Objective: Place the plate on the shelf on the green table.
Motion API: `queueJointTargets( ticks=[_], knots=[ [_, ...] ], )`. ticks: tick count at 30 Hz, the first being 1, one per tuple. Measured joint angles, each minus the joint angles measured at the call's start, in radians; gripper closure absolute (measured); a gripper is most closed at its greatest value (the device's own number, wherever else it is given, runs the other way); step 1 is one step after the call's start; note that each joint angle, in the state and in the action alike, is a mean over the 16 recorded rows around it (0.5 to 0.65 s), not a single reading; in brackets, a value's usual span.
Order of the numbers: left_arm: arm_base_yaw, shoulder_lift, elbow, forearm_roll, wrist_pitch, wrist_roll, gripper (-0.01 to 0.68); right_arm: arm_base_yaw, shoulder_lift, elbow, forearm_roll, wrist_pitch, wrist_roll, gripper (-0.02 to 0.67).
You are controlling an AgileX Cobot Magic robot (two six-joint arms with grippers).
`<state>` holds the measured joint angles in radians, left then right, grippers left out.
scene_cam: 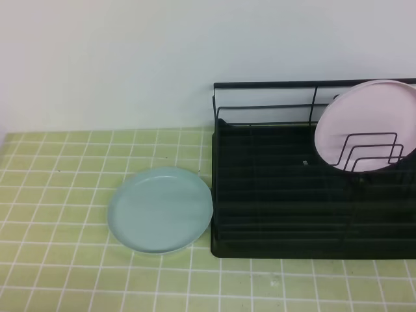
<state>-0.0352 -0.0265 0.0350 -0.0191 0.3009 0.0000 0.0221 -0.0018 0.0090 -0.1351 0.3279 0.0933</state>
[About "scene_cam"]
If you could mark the light blue round plate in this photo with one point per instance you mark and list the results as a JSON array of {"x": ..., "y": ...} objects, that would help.
[{"x": 160, "y": 210}]

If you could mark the pink round plate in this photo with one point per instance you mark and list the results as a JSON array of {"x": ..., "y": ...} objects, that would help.
[{"x": 369, "y": 127}]

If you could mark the black wire dish rack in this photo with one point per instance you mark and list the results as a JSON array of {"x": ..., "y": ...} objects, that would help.
[{"x": 275, "y": 198}]

